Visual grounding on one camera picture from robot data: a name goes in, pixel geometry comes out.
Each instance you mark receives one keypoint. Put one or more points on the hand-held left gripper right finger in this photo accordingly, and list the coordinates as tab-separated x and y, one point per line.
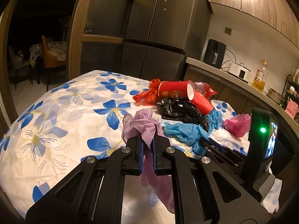
155	156

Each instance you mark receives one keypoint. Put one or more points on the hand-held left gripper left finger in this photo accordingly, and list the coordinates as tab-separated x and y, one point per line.
140	155

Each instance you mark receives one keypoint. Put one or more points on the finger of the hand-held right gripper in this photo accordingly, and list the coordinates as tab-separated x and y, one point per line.
210	145

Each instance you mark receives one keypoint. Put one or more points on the purple plastic bag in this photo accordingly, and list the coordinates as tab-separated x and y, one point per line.
142	123

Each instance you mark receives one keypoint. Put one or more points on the red printed paper cup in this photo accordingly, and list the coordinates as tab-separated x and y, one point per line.
174	89

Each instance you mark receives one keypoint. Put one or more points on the pink plastic bag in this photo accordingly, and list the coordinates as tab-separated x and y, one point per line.
237	123

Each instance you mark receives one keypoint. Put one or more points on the blue plastic glove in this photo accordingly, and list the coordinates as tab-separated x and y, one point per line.
182	130

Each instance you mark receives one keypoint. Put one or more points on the plain red paper cup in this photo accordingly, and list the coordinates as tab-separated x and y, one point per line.
202	103

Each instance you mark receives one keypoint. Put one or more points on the black plastic bag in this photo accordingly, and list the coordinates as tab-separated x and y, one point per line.
177	110

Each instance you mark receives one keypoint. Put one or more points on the pink box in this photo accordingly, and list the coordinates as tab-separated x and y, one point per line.
292	107

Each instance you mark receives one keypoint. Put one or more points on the steel pot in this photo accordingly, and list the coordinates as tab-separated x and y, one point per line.
275	95

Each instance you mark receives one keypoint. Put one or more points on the red and white plastic bag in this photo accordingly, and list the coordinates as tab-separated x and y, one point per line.
204	88

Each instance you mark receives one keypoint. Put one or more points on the kitchen counter with wooden cabinets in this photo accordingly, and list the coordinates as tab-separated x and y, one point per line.
233	91

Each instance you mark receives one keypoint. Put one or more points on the cooking oil bottle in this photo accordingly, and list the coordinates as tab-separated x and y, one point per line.
259	79

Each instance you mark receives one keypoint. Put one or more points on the black dish rack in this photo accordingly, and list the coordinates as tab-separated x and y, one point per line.
292	86

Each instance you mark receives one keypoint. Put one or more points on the white rice cooker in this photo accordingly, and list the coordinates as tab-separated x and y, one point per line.
239	71

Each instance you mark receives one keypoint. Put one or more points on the blue floral tablecloth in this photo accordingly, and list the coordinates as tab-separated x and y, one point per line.
70	112

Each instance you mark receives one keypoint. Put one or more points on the black air fryer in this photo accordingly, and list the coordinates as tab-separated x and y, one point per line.
213	53

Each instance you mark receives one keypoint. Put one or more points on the grey refrigerator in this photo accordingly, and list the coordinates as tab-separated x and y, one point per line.
158	28

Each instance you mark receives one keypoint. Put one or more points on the orange chair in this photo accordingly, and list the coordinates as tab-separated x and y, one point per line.
50	58

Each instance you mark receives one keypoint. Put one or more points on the dining table with dotted cloth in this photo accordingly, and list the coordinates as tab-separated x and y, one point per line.
58	49

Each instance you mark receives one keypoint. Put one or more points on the wooden glass door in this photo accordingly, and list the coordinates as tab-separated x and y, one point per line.
77	28

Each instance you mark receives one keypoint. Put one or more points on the grey chair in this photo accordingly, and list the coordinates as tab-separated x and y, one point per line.
19	63

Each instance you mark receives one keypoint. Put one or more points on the wall socket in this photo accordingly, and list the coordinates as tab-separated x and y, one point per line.
228	30

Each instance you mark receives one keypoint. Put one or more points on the wooden wall cabinets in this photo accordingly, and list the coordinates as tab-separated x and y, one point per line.
257	2

